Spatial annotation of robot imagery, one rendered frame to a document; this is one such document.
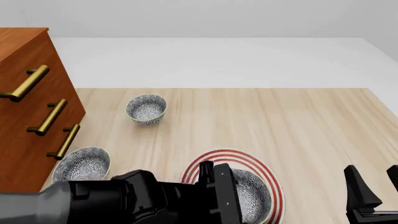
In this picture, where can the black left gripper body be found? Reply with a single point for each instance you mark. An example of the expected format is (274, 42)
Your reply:
(225, 196)

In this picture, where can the white plate with red rings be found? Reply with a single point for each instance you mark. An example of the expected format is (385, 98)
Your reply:
(267, 171)

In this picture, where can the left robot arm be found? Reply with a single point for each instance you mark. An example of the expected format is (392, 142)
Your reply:
(109, 200)

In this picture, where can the small deep patterned bowl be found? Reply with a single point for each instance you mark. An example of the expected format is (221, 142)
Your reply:
(146, 109)

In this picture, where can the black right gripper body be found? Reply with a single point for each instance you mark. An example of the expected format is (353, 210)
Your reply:
(373, 217)

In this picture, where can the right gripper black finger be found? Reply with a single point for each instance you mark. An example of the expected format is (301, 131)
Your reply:
(360, 189)
(394, 176)

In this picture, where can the wooden cabinet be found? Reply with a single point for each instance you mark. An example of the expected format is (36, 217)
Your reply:
(21, 130)

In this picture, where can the wide patterned bowl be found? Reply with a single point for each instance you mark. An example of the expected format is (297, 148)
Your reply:
(82, 164)

